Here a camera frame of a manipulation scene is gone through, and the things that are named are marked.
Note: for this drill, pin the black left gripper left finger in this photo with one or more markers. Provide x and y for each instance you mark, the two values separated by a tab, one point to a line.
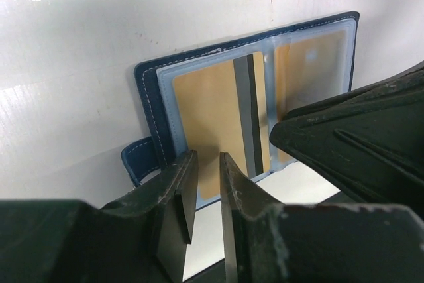
140	237

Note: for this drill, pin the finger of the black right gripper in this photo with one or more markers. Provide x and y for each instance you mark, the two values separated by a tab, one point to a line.
367	142

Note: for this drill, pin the blue leather card holder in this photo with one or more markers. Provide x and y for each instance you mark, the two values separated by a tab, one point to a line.
154	81

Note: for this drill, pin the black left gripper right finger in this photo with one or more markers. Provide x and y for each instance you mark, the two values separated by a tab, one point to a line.
268	241

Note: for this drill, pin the gold card sleeve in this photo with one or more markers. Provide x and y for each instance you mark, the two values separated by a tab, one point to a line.
223	109
309	70

